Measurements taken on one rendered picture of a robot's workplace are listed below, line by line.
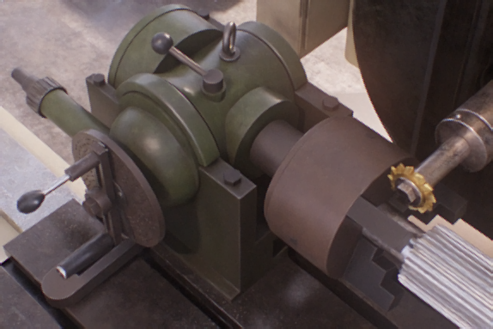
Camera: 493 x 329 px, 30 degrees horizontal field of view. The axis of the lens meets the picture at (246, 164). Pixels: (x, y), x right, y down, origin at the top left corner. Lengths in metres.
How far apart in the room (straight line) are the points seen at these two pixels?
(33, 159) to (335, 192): 0.94
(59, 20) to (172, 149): 2.24
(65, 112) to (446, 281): 0.59
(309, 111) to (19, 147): 0.82
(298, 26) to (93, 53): 1.84
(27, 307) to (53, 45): 2.02
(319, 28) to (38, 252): 0.58
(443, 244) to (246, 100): 0.33
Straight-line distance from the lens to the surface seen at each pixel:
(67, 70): 3.20
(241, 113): 1.22
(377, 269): 1.19
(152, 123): 1.21
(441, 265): 1.11
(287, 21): 1.49
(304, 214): 1.13
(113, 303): 1.36
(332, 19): 1.53
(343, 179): 1.11
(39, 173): 1.89
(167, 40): 1.22
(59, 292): 1.35
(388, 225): 1.08
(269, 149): 1.22
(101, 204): 1.22
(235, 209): 1.19
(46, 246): 1.44
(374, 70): 1.39
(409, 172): 1.08
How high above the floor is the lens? 2.13
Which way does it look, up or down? 49 degrees down
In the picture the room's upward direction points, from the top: straight up
